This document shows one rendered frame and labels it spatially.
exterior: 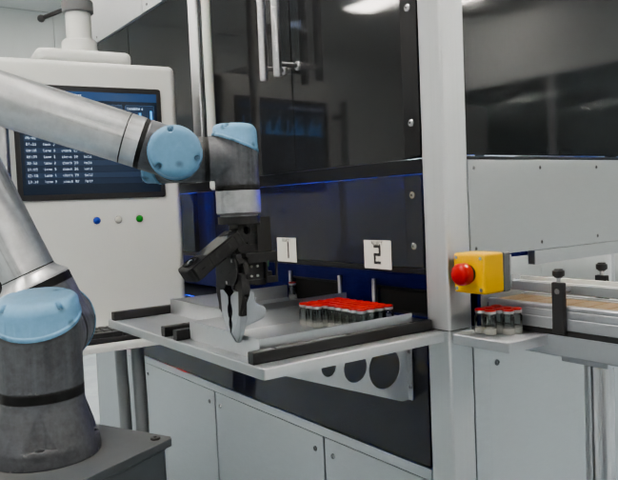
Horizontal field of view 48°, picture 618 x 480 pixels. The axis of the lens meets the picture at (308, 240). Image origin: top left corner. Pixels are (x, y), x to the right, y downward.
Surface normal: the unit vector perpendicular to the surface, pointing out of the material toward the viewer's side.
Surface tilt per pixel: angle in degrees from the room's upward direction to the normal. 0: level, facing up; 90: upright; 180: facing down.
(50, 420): 72
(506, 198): 90
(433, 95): 90
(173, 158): 90
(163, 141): 90
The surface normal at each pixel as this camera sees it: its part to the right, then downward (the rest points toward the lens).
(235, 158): 0.18, 0.04
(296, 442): -0.81, 0.07
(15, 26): 0.58, 0.02
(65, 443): 0.61, -0.29
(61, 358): 0.76, 0.00
